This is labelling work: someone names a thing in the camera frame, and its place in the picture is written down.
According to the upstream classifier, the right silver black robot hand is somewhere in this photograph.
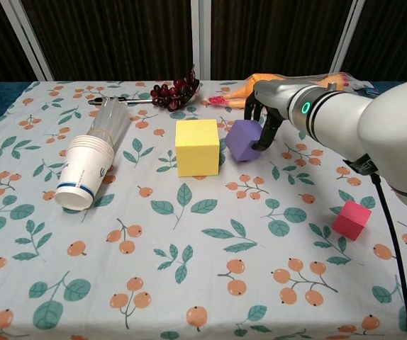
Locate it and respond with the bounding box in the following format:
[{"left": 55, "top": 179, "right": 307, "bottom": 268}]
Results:
[{"left": 243, "top": 79, "right": 299, "bottom": 152}]

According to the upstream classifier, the purple foam cube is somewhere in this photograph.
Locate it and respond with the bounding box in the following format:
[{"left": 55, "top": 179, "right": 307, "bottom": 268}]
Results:
[{"left": 225, "top": 119, "right": 264, "bottom": 164}]

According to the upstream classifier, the large yellow foam cube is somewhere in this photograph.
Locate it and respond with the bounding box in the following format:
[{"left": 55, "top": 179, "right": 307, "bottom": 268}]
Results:
[{"left": 174, "top": 119, "right": 221, "bottom": 177}]

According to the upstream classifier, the small red foam cube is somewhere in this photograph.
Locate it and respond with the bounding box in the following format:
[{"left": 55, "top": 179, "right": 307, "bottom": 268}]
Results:
[{"left": 332, "top": 200, "right": 372, "bottom": 242}]

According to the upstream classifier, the orange rubber chicken toy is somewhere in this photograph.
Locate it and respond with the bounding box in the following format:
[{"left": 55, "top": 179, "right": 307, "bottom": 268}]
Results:
[{"left": 203, "top": 72, "right": 362, "bottom": 109}]

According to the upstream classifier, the small blue toy packet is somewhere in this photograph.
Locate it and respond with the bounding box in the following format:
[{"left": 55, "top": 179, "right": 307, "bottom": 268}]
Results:
[{"left": 356, "top": 84, "right": 381, "bottom": 96}]

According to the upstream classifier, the dark red grape bunch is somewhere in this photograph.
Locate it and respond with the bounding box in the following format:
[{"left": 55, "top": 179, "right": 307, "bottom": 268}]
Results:
[{"left": 150, "top": 63, "right": 201, "bottom": 113}]

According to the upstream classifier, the stack of clear plastic cups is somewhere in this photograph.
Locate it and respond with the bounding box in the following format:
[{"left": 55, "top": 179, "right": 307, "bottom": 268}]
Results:
[{"left": 87, "top": 98, "right": 132, "bottom": 150}]

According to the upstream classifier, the floral print tablecloth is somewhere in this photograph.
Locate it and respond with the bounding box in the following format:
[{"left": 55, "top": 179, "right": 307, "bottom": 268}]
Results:
[{"left": 0, "top": 80, "right": 407, "bottom": 340}]

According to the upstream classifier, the stack of white paper cups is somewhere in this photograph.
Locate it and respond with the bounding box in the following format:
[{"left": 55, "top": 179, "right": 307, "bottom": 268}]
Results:
[{"left": 54, "top": 134, "right": 116, "bottom": 212}]

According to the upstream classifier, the black cable on robot arm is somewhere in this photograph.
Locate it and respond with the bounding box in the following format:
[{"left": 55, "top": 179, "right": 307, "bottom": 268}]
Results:
[{"left": 342, "top": 158, "right": 407, "bottom": 340}]

